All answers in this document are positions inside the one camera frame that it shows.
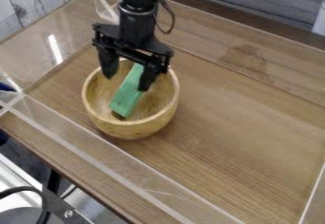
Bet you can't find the green rectangular block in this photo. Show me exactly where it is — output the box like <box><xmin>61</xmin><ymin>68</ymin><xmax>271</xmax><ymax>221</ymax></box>
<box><xmin>109</xmin><ymin>64</ymin><xmax>143</xmax><ymax>118</ymax></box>

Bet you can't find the black metal bracket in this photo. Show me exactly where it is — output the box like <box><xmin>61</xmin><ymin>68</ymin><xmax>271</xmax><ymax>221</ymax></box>
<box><xmin>37</xmin><ymin>189</ymin><xmax>93</xmax><ymax>224</ymax></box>

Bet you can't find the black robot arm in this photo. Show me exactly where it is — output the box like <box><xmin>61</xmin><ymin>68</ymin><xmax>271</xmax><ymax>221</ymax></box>
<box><xmin>92</xmin><ymin>0</ymin><xmax>175</xmax><ymax>91</ymax></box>

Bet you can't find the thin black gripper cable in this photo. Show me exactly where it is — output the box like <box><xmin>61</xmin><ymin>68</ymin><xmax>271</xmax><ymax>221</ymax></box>
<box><xmin>153</xmin><ymin>0</ymin><xmax>176</xmax><ymax>36</ymax></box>

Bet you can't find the black cable loop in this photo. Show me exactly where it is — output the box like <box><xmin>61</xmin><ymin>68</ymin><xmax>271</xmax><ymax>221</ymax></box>
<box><xmin>0</xmin><ymin>185</ymin><xmax>48</xmax><ymax>224</ymax></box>

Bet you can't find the brown wooden bowl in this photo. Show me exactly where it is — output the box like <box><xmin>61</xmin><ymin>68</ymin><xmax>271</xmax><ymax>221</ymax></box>
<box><xmin>81</xmin><ymin>59</ymin><xmax>180</xmax><ymax>140</ymax></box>

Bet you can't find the black table leg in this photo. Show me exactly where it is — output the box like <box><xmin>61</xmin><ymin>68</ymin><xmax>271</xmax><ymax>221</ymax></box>
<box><xmin>46</xmin><ymin>170</ymin><xmax>63</xmax><ymax>194</ymax></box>

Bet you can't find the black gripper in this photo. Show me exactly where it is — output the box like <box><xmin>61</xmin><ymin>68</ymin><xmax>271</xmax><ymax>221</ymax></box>
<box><xmin>92</xmin><ymin>9</ymin><xmax>174</xmax><ymax>92</ymax></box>

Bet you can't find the clear acrylic tray wall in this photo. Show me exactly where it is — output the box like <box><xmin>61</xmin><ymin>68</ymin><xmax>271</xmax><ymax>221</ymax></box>
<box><xmin>0</xmin><ymin>0</ymin><xmax>325</xmax><ymax>224</ymax></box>

